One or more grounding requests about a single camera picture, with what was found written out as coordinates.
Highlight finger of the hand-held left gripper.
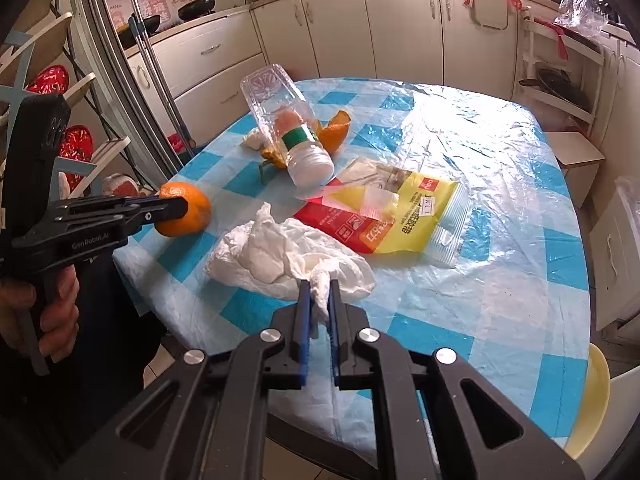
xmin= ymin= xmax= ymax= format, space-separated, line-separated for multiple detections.
xmin=46 ymin=195 xmax=190 ymax=237

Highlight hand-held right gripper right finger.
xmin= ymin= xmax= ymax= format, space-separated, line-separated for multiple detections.
xmin=327 ymin=279 xmax=586 ymax=480

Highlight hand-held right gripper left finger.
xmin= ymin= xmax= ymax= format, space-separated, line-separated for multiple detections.
xmin=57 ymin=280 xmax=313 ymax=480

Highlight orange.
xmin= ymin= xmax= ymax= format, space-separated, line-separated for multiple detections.
xmin=155 ymin=181 xmax=212 ymax=237

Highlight yellow basin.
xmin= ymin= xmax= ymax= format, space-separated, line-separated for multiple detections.
xmin=564 ymin=344 xmax=612 ymax=461

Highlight red trash bin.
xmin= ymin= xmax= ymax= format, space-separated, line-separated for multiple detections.
xmin=167 ymin=133 xmax=201 ymax=158

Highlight person's left hand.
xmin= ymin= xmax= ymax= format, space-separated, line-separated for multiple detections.
xmin=0 ymin=264 xmax=82 ymax=360

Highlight red decoration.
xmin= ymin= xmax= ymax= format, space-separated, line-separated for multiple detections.
xmin=25 ymin=64 xmax=69 ymax=96
xmin=57 ymin=125 xmax=94 ymax=162

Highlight white blue folding rack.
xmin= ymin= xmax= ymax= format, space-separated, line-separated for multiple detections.
xmin=0 ymin=0 xmax=132 ymax=201

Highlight mop pole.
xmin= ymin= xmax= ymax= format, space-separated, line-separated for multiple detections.
xmin=121 ymin=0 xmax=198 ymax=161

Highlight small clear wrapper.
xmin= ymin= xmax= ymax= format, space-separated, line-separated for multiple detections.
xmin=357 ymin=184 xmax=401 ymax=221

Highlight yellow red zip packet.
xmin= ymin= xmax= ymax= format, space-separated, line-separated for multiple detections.
xmin=295 ymin=157 xmax=472 ymax=267

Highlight table with blue checkered cloth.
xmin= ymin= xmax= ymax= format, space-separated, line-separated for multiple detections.
xmin=112 ymin=77 xmax=596 ymax=453

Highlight person's dark clothing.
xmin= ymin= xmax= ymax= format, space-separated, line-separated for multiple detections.
xmin=0 ymin=255 xmax=168 ymax=463

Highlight black frying pan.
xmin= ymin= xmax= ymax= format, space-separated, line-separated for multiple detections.
xmin=114 ymin=14 xmax=162 ymax=36

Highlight clear plastic bottle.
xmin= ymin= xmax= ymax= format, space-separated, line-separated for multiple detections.
xmin=240 ymin=62 xmax=335 ymax=187

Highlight black wok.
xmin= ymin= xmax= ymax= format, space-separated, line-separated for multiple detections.
xmin=177 ymin=0 xmax=224 ymax=22

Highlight open white drawer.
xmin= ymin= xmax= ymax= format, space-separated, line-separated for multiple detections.
xmin=590 ymin=195 xmax=640 ymax=336

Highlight white stool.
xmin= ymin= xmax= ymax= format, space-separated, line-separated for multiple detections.
xmin=542 ymin=131 xmax=606 ymax=208

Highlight white kitchen base cabinets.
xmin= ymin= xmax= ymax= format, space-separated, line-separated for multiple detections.
xmin=122 ymin=0 xmax=533 ymax=128

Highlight bundle of clear plastic bags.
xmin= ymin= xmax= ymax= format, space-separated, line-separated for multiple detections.
xmin=614 ymin=175 xmax=640 ymax=211

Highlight white shelf rack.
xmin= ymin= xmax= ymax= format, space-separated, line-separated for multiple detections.
xmin=517 ymin=7 xmax=608 ymax=136

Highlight crumpled clear plastic bag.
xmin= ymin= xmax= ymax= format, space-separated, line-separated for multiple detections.
xmin=555 ymin=0 xmax=611 ymax=38

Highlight grey sliding door frame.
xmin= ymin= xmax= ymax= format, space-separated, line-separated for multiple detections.
xmin=67 ymin=0 xmax=183 ymax=183

